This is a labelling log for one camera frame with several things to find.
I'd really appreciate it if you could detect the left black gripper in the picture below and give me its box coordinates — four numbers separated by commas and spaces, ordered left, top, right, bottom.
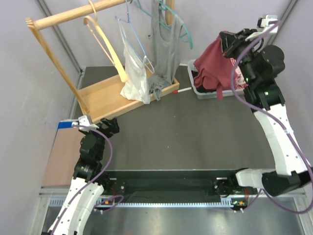
79, 117, 119, 161

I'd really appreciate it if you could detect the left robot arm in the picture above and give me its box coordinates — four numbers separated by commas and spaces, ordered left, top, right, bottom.
46, 115, 120, 235

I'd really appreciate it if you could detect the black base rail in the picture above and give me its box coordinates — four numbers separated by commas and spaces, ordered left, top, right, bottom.
104, 169, 257, 204

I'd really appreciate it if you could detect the red tank top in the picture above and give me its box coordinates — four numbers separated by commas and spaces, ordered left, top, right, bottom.
194, 36, 233, 100

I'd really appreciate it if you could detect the grey tank top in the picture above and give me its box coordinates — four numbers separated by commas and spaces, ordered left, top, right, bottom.
148, 0, 183, 100

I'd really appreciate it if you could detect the white laundry basket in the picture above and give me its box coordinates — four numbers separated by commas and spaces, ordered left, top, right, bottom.
187, 59, 244, 100

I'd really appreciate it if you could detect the wooden clothes hanger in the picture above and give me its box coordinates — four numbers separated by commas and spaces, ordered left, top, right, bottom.
83, 0, 128, 83

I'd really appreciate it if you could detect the blue wire hanger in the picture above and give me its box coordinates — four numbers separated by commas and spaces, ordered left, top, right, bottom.
115, 0, 155, 74

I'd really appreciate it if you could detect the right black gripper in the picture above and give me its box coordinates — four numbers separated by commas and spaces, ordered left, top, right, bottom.
219, 29, 261, 86

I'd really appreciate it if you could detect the white garment on hanger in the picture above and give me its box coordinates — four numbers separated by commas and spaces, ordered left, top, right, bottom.
119, 25, 151, 104

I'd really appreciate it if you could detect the red white striped garment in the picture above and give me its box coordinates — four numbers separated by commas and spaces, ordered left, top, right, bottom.
234, 67, 246, 90

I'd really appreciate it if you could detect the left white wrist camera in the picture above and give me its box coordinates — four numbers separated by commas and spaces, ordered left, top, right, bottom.
71, 115, 99, 129

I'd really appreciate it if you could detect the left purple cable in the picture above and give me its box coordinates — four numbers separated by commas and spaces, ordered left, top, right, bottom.
48, 124, 124, 235

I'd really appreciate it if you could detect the dark navy garment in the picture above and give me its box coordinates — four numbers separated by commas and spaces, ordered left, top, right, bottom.
194, 70, 219, 93

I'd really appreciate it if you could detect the brown board blue edge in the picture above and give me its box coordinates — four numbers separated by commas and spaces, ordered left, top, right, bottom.
42, 119, 84, 187

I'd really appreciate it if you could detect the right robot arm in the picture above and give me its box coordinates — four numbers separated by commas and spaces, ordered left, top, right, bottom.
220, 29, 312, 196

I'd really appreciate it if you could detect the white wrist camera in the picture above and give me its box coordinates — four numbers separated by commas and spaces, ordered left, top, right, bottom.
71, 115, 99, 129
245, 15, 278, 41

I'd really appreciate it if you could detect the teal plastic hanger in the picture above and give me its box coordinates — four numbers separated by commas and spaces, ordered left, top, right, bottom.
134, 0, 194, 50

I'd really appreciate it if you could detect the red capped white marker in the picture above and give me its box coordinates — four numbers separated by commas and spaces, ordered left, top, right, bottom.
173, 87, 192, 94

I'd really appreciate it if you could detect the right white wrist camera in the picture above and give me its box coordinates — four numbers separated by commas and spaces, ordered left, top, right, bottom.
245, 15, 278, 41

